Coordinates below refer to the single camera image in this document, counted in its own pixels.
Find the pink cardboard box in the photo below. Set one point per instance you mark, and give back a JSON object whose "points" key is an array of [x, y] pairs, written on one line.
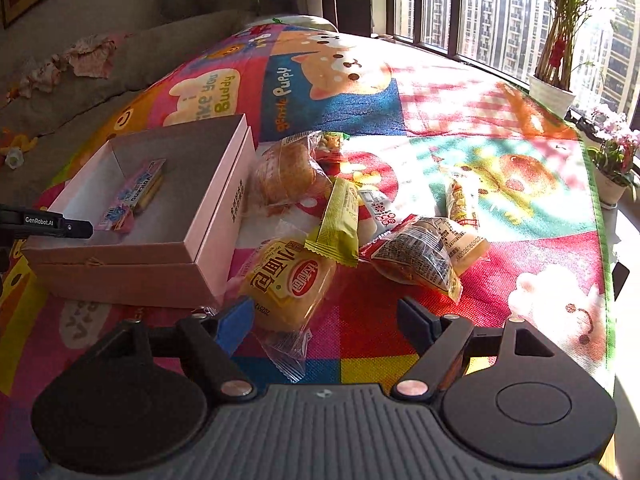
{"points": [[178, 251]]}

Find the white red candy wrapper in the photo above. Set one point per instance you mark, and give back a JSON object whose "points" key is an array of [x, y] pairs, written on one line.
{"points": [[382, 216]]}

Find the potted green palm plant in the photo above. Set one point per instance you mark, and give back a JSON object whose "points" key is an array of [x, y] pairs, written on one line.
{"points": [[550, 83]]}

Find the pink floral baby clothes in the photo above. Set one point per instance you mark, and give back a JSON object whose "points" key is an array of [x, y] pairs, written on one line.
{"points": [[89, 57]]}

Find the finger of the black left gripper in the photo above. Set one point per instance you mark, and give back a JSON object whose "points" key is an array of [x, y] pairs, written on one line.
{"points": [[21, 223]]}

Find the white pillow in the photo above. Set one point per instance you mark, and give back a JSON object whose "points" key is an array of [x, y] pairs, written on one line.
{"points": [[299, 20]]}

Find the colourful cartoon play mat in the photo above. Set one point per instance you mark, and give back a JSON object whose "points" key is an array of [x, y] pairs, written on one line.
{"points": [[516, 386]]}

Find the clear wrapped bread snack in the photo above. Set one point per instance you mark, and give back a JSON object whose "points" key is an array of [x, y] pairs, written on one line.
{"points": [[287, 174]]}

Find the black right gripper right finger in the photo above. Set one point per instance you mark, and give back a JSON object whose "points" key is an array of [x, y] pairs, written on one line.
{"points": [[418, 325]]}

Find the green snack bar wrapper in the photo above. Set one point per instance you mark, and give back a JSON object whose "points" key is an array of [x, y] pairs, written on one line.
{"points": [[336, 237]]}

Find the green mixed snack packet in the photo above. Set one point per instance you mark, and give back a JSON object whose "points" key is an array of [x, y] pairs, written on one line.
{"points": [[330, 147]]}

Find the yellow packaged small bread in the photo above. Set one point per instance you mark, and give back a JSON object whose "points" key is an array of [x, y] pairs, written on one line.
{"points": [[287, 283]]}

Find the pink flowers in pot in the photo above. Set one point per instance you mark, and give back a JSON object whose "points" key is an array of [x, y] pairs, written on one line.
{"points": [[613, 160]]}

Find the small yellow snack packet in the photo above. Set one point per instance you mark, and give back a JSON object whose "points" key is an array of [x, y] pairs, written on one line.
{"points": [[462, 201]]}

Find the pink candy pack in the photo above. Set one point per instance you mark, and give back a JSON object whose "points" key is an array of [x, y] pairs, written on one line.
{"points": [[133, 198]]}

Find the printed label bread package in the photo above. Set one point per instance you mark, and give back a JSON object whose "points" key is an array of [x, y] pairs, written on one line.
{"points": [[427, 252]]}

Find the orange plush toy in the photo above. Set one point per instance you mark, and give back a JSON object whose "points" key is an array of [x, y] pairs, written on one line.
{"points": [[10, 140]]}

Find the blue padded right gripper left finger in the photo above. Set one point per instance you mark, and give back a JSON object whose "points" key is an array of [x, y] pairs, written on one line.
{"points": [[232, 325]]}

